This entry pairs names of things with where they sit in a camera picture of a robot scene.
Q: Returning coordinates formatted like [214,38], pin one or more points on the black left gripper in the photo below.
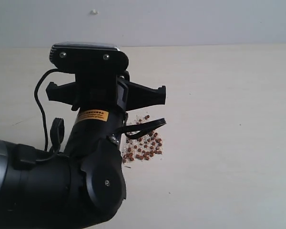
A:
[102,104]

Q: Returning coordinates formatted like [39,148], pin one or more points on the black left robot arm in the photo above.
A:
[82,185]

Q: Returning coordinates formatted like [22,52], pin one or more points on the pile of brown pellets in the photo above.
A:
[141,149]

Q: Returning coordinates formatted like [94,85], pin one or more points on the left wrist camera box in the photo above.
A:
[73,57]

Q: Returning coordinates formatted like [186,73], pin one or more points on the small white wall fixture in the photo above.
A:
[94,12]

